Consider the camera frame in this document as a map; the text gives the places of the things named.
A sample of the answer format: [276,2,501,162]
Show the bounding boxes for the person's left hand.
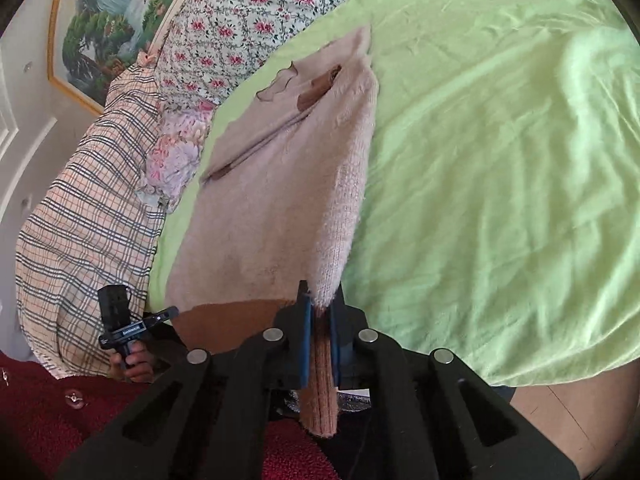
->
[107,344,157,384]

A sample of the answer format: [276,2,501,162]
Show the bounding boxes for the light green bed sheet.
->
[147,0,640,388]

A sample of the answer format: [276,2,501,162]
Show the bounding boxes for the white panelled door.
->
[0,10,68,241]

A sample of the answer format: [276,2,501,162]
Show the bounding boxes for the red fleece garment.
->
[0,350,341,480]

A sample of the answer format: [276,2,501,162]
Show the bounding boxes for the beige pink knitted sweater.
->
[165,25,381,436]

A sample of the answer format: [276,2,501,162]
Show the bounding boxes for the framed landscape painting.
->
[47,0,216,116]

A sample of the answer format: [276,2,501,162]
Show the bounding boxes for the white quilt with pink flowers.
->
[150,0,416,111]

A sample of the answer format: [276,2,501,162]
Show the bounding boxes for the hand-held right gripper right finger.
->
[329,285,582,480]

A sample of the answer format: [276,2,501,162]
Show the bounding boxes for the plaid checked blanket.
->
[15,62,168,381]

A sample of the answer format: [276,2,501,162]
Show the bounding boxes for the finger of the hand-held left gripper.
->
[142,306,180,326]

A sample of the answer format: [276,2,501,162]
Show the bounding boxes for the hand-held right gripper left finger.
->
[55,280,315,480]

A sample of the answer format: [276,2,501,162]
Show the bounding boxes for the purple floral ruffled pillow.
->
[137,100,216,216]

